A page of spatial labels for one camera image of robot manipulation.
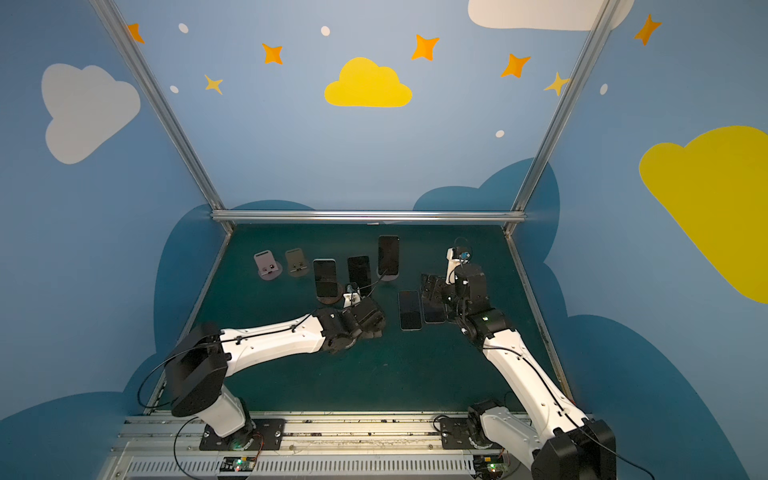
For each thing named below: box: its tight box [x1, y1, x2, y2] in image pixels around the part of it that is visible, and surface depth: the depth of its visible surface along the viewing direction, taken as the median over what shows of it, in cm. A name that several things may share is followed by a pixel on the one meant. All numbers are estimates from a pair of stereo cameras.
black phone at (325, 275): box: [313, 258, 338, 297], surface depth 95 cm
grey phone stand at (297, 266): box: [285, 248, 309, 277], surface depth 106 cm
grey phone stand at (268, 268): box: [254, 250, 283, 281], surface depth 105 cm
